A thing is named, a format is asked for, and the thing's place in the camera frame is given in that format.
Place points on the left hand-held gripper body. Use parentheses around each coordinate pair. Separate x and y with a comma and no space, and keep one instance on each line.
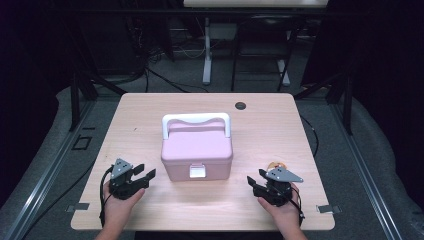
(121,183)

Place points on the grey tape piece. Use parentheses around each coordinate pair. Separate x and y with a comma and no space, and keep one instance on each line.
(78,207)
(328,209)

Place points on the black chair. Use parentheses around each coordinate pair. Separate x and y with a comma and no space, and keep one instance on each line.
(263,23)

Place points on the person's dark clothing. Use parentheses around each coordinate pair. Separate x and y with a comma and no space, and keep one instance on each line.
(206,236)

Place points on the aluminium floor rail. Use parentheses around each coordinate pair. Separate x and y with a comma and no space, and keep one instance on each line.
(363,173)
(50,173)

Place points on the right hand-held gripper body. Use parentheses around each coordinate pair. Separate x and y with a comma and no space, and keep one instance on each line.
(276,190)

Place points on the black curtain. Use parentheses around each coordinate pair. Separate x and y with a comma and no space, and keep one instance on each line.
(30,66)
(390,83)

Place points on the black metal stand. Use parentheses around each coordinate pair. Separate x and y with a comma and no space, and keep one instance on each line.
(348,110)
(75,106)

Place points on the dark equipment rack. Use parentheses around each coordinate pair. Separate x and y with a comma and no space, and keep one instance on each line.
(116,43)

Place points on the white desk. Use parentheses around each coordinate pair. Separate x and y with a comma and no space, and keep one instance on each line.
(207,66)

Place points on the person's right hand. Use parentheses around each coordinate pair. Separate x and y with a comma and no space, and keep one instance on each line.
(286,215)

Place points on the round table grommet hole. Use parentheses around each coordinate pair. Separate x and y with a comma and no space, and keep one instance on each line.
(240,106)

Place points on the person's left hand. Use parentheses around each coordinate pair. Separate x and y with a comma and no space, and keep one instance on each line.
(116,211)

